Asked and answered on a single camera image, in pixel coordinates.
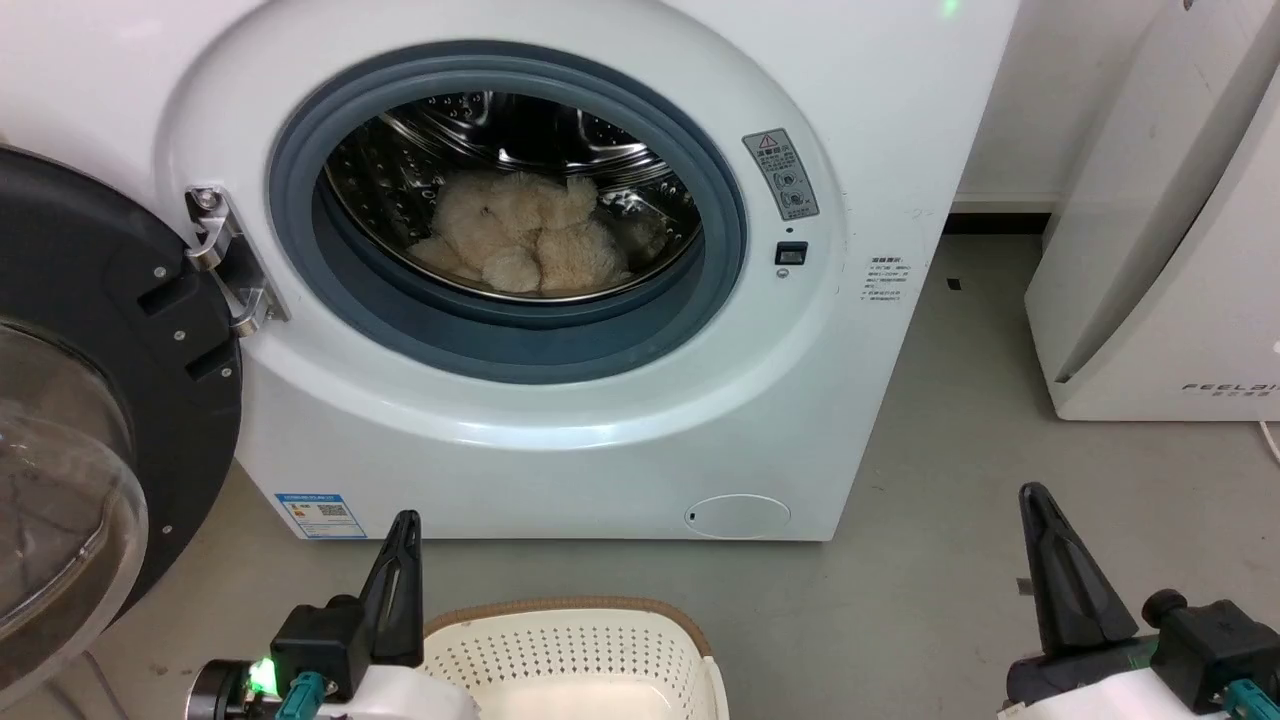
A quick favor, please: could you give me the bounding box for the stainless steel washer drum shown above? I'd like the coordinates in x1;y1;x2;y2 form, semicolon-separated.
322;90;704;304

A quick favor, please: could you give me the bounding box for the small printed text label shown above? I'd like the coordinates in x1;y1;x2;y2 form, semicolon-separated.
866;255;913;303

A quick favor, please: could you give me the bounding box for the cream plush toy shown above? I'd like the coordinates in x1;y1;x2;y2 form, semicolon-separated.
408;172;641;296

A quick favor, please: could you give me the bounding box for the teal right cable connector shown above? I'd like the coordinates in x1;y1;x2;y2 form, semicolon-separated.
1225;680;1280;720

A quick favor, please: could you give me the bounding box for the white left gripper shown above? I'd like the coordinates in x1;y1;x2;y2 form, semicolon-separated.
340;510;486;720

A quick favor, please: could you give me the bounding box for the grey rubber door gasket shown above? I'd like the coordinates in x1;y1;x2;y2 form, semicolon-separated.
267;55;748;386

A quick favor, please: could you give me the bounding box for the teal cable connector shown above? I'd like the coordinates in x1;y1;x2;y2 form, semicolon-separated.
1225;680;1280;720
275;672;331;720

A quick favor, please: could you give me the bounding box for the white perforated laundry basket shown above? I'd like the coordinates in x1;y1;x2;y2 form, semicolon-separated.
420;597;731;720

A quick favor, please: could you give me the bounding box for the round white filter cover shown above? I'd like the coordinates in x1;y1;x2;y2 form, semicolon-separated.
686;494;791;539

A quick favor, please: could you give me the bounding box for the black washer door with glass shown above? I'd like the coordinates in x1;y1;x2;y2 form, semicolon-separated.
0;145;244;701

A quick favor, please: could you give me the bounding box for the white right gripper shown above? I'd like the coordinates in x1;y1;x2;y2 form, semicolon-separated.
1000;483;1231;720

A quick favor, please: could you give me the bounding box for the grey warning sticker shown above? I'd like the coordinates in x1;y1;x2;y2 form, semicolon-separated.
742;128;820;222

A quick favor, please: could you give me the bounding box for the blue energy label sticker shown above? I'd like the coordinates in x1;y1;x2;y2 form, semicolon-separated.
275;492;368;541

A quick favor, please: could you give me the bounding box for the teal left cable connector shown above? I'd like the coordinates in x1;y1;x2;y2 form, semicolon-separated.
275;672;331;720

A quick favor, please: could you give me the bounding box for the white air purifier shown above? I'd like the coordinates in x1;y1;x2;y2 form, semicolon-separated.
1024;0;1280;422

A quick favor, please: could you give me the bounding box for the chrome door hinge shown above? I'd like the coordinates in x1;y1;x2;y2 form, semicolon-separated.
184;185;291;338

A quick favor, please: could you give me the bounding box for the white front-load washing machine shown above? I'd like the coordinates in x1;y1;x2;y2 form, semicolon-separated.
0;0;1021;543

